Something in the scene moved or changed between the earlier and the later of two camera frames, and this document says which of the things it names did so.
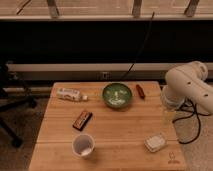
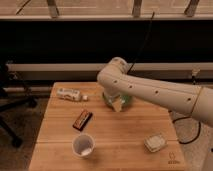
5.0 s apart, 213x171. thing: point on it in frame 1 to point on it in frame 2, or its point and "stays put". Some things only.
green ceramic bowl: (117, 95) stays put
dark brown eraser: (82, 120) stays put
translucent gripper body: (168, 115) to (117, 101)
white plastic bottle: (72, 94) stays put
